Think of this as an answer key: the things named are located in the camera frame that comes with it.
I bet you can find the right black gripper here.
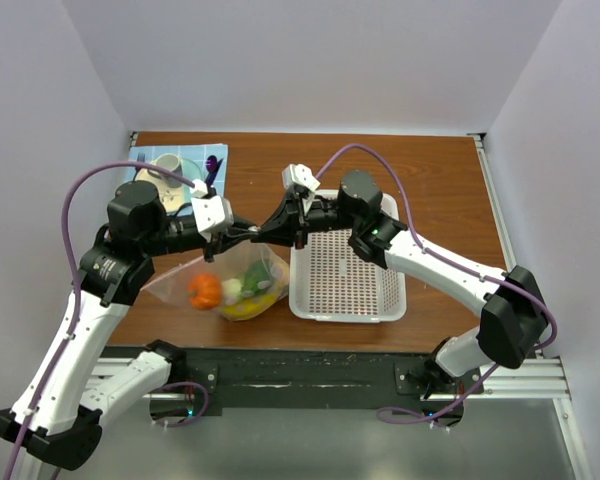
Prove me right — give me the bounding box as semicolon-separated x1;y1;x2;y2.
252;190;360;251

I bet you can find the clear zip top bag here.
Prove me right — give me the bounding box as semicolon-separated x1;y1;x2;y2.
143;242;290;317

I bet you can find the white fake eggplant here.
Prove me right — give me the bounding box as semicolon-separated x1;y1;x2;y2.
221;278;243;305

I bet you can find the orange fake pumpkin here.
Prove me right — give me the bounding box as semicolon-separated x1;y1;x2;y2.
187;273;223;310

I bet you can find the white perforated plastic basket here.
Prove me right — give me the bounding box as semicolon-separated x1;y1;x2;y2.
287;189;407;325

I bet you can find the yellow fake banana bunch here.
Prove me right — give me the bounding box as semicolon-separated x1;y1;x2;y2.
219;292;287;321

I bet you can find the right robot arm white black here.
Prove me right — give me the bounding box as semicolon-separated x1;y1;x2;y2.
255;164;550;395

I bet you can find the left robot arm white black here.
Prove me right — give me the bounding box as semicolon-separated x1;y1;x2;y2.
0;181;257;471

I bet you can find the cream and teal plate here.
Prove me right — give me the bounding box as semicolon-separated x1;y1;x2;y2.
134;153;201;213

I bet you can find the purple spoon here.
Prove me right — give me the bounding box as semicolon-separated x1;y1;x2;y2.
205;155;223;187

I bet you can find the blue checked placemat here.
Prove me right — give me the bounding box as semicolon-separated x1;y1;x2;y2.
123;144;228;210

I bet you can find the grey ceramic mug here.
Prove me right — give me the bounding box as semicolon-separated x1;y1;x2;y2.
148;153;182;189

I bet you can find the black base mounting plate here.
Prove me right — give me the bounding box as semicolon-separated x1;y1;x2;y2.
151;348;479;416

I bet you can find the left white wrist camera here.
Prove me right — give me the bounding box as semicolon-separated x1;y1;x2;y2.
192;195;234;240

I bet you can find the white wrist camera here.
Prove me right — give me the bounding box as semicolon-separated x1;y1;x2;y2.
282;164;320;214
192;195;234;240

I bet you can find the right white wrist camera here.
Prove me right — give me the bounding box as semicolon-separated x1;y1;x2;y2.
282;164;320;214

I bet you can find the aluminium frame rail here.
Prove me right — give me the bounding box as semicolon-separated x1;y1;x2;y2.
481;357;594;479

